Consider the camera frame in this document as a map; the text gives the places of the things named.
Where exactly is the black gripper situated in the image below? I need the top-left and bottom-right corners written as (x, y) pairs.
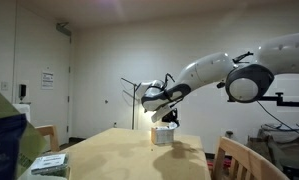
top-left (162, 109), bottom-right (179, 125)

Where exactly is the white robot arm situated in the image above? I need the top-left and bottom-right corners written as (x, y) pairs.
top-left (136, 33), bottom-right (299, 125)

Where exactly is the white tea box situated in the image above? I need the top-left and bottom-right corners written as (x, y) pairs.
top-left (151, 123), bottom-right (177, 144)

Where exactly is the wooden chair with dark cushion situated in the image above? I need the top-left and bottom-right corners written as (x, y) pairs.
top-left (211, 137), bottom-right (289, 180)

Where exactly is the wooden chair far left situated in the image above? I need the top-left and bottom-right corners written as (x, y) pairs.
top-left (37, 125), bottom-right (60, 152)

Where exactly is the paper notice on door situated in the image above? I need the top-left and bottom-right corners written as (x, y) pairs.
top-left (41, 72), bottom-right (54, 90)

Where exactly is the blue and green snack bag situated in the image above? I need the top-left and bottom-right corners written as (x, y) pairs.
top-left (0, 93), bottom-right (46, 180)

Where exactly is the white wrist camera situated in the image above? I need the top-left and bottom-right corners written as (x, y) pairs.
top-left (151, 105), bottom-right (172, 123)

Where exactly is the black camera on boom arm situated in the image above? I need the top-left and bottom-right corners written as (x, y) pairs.
top-left (216, 81), bottom-right (299, 108)

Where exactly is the wall phone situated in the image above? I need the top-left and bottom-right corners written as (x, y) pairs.
top-left (19, 84), bottom-right (26, 99)

